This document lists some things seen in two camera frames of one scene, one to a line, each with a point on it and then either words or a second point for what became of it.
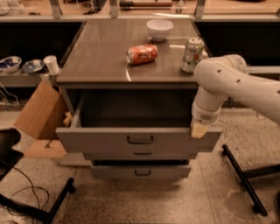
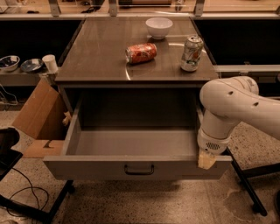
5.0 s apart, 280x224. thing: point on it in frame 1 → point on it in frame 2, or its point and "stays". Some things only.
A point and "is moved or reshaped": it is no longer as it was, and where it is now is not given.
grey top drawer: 133,121 is moved or reshaped
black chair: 9,156 stays
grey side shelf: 21,79 stays
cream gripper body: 205,115 → 212,143
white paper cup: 52,63 stays
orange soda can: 141,54 stays
